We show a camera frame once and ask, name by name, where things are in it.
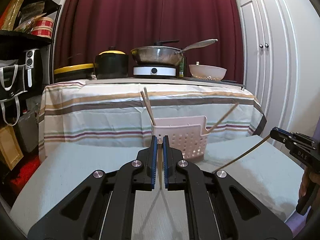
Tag person's right hand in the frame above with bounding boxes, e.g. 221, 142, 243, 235
299, 167, 310, 198

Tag white wardrobe doors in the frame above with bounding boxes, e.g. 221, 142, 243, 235
239, 0, 298, 137

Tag pink perforated plastic basket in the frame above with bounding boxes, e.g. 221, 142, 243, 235
152, 115, 209, 160

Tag striped tablecloth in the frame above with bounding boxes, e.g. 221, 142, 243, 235
39, 79, 266, 161

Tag pink frying pan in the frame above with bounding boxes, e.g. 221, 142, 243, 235
189, 62, 227, 81

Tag wooden board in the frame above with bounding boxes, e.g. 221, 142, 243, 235
0, 126, 23, 171

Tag green bottle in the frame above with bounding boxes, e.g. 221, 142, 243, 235
179, 56, 185, 77

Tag flat black yellow pan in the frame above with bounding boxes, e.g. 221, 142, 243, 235
54, 63, 94, 82

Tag white induction cooker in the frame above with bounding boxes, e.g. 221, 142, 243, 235
133, 65, 176, 77

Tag black pot yellow lid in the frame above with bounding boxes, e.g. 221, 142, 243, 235
94, 47, 129, 79

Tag stainless steel wok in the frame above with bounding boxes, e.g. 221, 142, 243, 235
131, 38, 218, 66

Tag red white round tins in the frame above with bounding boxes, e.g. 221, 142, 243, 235
31, 17, 54, 38

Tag dark red curtain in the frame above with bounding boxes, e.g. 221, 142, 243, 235
54, 0, 244, 83

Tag black storage shelf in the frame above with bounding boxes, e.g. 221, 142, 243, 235
1, 0, 62, 85

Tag black pan handle behind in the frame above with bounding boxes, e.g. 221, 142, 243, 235
153, 40, 179, 46

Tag black bag white straps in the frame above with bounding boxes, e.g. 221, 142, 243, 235
0, 60, 28, 127

